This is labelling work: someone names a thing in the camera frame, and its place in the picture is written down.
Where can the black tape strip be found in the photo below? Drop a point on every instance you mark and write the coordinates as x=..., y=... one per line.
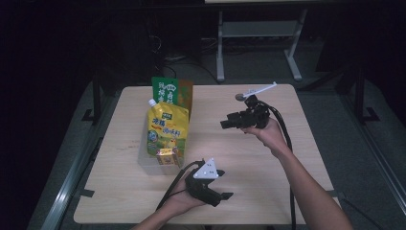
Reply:
x=336, y=194
x=86, y=193

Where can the black metal stand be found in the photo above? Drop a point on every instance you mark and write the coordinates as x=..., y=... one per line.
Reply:
x=360, y=96
x=96, y=99

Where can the clear plastic container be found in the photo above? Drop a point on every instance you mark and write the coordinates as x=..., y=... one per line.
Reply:
x=145, y=166

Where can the person's right hand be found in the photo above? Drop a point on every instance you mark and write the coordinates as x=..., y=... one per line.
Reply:
x=271, y=137

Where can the green and red food packet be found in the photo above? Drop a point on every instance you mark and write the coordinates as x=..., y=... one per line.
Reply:
x=164, y=91

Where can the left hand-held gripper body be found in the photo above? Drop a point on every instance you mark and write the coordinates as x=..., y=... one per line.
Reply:
x=201, y=187

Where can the yellow spout pouch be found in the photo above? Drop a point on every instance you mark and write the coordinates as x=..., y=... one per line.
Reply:
x=167, y=127

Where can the aluminium rail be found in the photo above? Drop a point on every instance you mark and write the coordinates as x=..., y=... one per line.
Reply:
x=376, y=153
x=68, y=191

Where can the small gold and red box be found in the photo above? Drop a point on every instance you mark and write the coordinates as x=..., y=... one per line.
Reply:
x=167, y=157

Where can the person's left hand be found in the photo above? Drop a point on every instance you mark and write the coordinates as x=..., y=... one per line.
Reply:
x=183, y=201

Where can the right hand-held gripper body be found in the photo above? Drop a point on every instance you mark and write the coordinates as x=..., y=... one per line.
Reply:
x=257, y=116

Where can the white metal stand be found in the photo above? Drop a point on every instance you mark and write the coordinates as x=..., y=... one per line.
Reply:
x=258, y=28

